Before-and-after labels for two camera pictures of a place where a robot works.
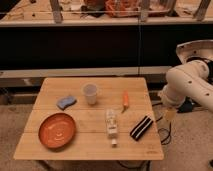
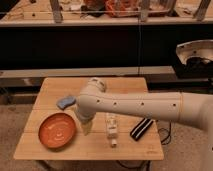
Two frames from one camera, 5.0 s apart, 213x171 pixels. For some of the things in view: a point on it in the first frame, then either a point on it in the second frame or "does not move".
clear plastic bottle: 112,125 does not move
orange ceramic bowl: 57,130 does not move
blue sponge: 62,103 does not move
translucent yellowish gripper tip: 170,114 to 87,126
